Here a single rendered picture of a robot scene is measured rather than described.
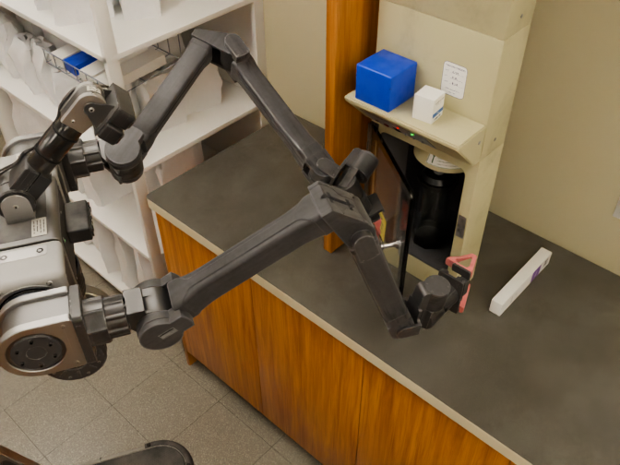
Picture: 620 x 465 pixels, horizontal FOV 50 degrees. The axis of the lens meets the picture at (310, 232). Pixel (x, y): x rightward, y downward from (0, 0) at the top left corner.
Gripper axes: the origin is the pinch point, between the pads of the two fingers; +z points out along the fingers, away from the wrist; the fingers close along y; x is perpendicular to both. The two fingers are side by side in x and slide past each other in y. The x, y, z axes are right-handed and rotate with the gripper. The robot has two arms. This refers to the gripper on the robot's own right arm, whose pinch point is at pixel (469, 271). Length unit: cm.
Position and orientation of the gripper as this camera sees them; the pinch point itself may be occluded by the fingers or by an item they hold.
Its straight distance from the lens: 162.9
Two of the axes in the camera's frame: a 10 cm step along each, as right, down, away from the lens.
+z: 6.7, -5.0, 5.5
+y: 0.0, -7.4, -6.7
